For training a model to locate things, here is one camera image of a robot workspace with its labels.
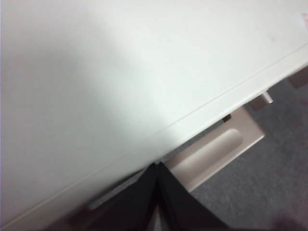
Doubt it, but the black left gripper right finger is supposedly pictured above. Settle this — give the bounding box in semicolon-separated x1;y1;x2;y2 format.
157;163;232;231

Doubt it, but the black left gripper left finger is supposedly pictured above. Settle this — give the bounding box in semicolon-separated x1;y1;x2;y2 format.
79;163;159;231

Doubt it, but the oven door with beige handle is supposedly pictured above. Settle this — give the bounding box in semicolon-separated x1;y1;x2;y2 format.
64;105;266;231

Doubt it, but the beige oven timer knob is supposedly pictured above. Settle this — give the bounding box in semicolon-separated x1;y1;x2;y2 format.
249;92;274;112

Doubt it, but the white toaster oven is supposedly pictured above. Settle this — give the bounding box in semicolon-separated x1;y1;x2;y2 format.
0;0;308;231

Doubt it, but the beige oven temperature knob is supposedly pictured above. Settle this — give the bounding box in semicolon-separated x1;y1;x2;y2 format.
288;71;308;89

